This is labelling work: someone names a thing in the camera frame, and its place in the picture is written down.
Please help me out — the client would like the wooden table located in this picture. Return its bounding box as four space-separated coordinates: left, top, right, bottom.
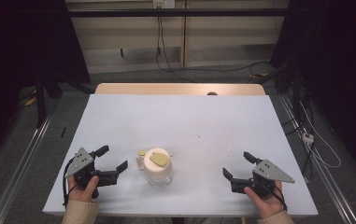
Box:
94 82 266 96

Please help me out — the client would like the wooden wall post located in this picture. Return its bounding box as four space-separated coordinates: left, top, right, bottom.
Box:
179 0 189 68

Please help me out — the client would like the aluminium floor rail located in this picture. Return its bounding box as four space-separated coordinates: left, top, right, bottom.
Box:
278 92 356 224
0 113 55 224

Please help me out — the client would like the hand-held gripper black cable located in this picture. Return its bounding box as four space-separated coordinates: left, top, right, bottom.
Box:
62 158 76 208
253 178 289 213

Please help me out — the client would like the black floor cable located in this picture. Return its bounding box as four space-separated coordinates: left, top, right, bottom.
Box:
165 61 273 74

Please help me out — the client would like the white board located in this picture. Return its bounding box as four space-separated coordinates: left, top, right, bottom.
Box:
42 93 319 217

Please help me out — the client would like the black horizontal frame bar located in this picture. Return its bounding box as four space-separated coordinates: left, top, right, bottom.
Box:
67 8 292 18

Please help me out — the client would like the left hand-held gripper black cable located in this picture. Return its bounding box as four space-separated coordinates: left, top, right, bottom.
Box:
62 158 76 208

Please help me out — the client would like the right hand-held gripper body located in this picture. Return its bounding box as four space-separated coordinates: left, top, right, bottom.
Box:
230 158 295 199

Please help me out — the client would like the person's right hand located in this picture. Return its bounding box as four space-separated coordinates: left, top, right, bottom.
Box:
244 181 288 219

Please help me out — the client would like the clear jar with cream lid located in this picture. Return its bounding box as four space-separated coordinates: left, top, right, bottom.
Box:
135 147 174 189

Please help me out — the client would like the black curtain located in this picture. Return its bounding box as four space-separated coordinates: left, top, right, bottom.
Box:
0 0 91 166
270 0 356 178

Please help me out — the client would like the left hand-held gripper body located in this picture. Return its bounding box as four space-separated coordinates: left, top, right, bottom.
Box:
64 147 120 200

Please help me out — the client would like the black metal stand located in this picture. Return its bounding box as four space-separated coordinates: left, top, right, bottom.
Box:
35 69 63 129

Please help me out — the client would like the black hanging cable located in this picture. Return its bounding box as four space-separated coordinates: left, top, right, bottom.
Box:
155 15 198 84

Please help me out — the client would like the person's left hand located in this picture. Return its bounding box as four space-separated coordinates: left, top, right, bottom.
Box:
67 175 100 203

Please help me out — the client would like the white cable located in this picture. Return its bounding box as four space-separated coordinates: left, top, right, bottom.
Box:
300 102 342 170

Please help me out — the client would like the white power strip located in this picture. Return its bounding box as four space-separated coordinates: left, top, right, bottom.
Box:
301 132 315 146

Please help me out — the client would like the white wall socket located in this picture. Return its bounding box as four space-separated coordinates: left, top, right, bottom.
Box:
152 0 177 9

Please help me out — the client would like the right hand-held gripper black cable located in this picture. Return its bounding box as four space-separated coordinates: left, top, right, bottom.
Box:
253 178 289 213

